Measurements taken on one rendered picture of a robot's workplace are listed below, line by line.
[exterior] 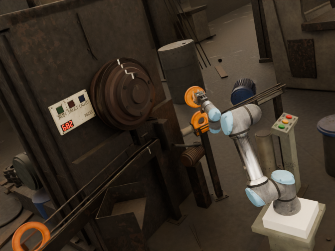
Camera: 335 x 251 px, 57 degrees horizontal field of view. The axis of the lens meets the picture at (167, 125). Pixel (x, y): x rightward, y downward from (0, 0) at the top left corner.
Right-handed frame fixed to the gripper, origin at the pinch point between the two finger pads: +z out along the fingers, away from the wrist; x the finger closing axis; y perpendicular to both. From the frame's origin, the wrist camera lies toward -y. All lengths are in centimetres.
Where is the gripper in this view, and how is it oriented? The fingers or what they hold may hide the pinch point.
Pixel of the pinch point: (194, 94)
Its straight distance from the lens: 225.6
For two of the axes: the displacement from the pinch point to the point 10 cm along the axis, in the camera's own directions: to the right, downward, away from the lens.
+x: -9.2, 3.5, -1.6
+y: -1.9, -7.7, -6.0
